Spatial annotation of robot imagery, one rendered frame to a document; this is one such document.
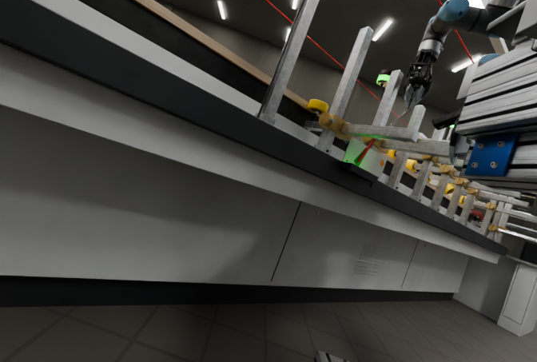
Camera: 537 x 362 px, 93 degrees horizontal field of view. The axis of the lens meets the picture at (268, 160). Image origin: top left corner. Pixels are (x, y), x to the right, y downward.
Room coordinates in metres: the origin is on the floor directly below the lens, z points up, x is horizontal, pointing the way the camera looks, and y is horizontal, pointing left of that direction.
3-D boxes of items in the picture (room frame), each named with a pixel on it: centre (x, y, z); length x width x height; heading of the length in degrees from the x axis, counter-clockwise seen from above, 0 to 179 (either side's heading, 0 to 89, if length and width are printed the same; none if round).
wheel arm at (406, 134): (0.85, -0.22, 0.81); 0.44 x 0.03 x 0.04; 35
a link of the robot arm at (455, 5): (0.85, -0.42, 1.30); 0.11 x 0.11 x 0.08; 78
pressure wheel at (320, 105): (1.01, -0.11, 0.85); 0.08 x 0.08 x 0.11
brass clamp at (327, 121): (0.88, -0.18, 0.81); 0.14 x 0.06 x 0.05; 125
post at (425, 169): (1.30, -0.78, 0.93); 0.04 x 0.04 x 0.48; 35
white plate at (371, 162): (0.97, -0.36, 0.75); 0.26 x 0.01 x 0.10; 125
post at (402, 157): (1.16, -0.57, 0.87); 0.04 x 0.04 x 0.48; 35
